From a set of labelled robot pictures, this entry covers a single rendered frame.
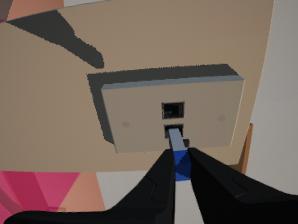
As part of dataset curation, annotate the tan flat panel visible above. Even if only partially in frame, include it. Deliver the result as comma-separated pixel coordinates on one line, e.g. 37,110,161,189
0,0,274,173

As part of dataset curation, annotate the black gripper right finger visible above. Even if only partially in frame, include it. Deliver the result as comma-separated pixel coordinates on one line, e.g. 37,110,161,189
188,148,298,224

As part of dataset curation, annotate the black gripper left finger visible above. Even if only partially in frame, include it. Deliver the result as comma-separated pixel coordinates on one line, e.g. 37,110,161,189
3,149,176,224

